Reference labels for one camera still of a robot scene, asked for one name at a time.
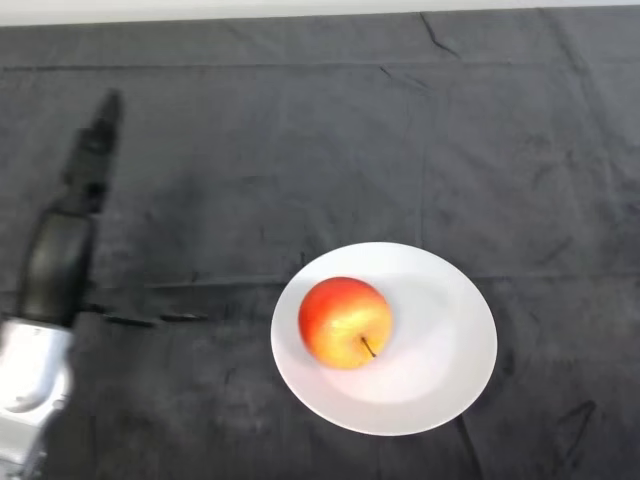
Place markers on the red yellow apple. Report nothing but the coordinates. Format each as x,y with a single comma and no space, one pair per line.
345,325

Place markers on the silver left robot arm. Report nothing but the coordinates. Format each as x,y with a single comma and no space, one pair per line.
27,385

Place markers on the white round plate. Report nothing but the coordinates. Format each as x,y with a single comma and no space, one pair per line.
425,350

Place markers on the black table cloth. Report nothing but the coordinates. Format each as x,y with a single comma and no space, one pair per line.
350,150

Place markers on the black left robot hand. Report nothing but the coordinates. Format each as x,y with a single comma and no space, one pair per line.
60,260

